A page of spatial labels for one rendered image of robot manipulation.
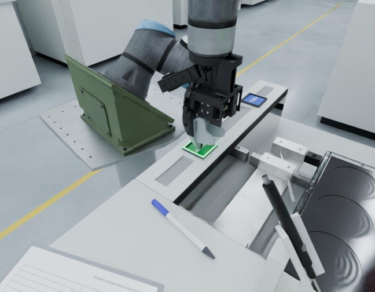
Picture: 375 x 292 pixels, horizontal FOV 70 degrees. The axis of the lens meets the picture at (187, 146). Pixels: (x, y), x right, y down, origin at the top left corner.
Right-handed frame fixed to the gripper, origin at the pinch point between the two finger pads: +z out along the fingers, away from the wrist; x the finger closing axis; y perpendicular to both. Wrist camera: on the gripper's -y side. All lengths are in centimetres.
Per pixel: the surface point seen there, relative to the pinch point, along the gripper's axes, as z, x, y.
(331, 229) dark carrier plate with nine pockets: 7.5, 1.6, 29.4
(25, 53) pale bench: 56, 74, -256
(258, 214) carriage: 9.4, -2.1, 16.9
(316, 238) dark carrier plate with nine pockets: 7.5, -2.1, 27.8
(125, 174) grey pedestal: 36, 6, -37
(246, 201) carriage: 9.4, -0.6, 13.5
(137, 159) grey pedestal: 28.4, 8.9, -32.1
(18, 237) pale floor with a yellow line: 97, -27, -101
